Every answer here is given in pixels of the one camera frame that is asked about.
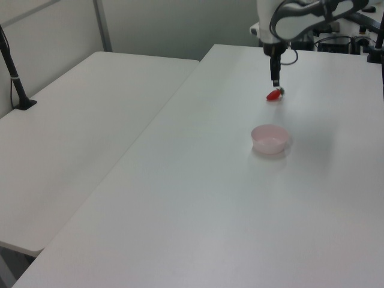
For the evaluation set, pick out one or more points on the white side table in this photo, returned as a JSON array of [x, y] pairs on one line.
[[75, 135]]

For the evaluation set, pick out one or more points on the black electronics box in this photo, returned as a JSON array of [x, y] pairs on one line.
[[334, 44]]

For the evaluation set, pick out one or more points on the grey aluminium wall post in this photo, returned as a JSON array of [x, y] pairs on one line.
[[102, 27]]

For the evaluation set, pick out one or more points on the red toy strawberry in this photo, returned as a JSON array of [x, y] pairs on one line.
[[273, 96]]

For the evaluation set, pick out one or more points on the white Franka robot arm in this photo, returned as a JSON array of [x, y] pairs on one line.
[[294, 27]]

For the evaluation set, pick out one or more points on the black clamp stand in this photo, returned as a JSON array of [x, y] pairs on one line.
[[377, 42]]

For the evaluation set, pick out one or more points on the black camera stand pole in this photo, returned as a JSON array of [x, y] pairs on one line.
[[15, 81]]

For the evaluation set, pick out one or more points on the pink plastic bowl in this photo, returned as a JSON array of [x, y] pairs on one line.
[[270, 144]]

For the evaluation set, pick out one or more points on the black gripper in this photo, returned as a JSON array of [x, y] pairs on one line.
[[273, 49]]

